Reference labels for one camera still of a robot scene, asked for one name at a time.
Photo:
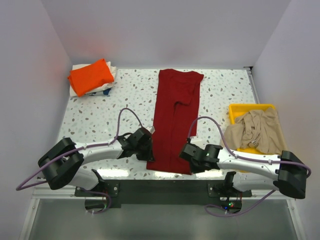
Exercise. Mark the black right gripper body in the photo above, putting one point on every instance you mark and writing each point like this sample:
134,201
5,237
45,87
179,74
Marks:
195,168

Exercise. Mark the dark red t-shirt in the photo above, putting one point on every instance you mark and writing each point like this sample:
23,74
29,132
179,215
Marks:
176,107

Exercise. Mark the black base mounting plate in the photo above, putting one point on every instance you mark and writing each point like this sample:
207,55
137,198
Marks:
166,192

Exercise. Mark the folded orange t-shirt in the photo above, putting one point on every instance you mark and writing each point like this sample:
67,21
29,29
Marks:
86,79

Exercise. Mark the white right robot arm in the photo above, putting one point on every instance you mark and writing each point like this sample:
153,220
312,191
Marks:
247,171

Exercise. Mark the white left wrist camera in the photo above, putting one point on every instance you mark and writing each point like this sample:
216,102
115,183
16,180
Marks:
151,129

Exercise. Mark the folded white t-shirt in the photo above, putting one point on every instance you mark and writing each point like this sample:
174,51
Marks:
99,91

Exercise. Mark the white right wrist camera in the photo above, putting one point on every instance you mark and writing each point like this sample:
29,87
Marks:
196,140

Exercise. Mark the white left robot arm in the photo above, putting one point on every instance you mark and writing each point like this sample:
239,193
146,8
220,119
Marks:
63,164

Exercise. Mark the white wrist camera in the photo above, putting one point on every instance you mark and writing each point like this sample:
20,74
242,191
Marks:
196,140
151,129

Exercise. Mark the yellow plastic bin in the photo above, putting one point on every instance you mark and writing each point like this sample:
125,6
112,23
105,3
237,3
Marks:
238,109

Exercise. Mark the beige t-shirt in bin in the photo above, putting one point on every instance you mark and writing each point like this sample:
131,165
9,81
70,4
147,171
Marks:
257,129

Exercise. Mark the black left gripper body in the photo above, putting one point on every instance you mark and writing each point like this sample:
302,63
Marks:
143,152

